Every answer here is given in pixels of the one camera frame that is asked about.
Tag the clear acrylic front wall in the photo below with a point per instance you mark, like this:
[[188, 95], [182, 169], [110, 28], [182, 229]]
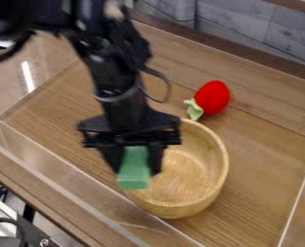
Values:
[[84, 206]]

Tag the black device at corner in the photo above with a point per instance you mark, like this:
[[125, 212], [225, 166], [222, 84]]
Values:
[[25, 238]]

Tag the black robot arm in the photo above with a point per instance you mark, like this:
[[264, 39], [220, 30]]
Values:
[[114, 51]]

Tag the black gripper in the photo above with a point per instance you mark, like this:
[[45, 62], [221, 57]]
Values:
[[130, 123]]

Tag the red toy strawberry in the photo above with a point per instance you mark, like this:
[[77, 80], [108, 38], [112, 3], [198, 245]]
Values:
[[209, 101]]

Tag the green rectangular stick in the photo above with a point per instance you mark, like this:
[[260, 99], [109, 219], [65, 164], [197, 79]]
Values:
[[134, 174]]

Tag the brown wooden bowl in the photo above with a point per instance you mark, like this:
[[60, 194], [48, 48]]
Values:
[[196, 170]]

